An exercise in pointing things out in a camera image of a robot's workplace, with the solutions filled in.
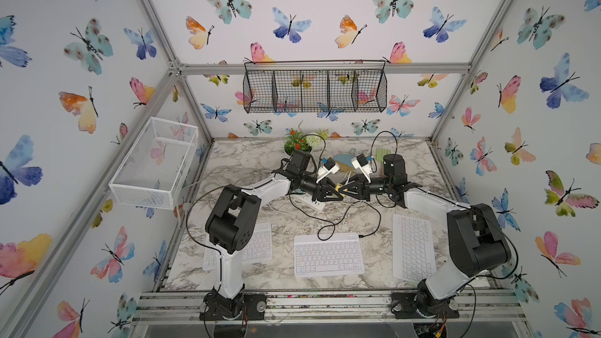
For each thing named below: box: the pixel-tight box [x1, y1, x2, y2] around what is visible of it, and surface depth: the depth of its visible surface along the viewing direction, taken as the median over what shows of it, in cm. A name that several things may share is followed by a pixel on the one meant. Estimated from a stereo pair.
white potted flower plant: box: [283, 119, 330, 156], surface depth 101 cm
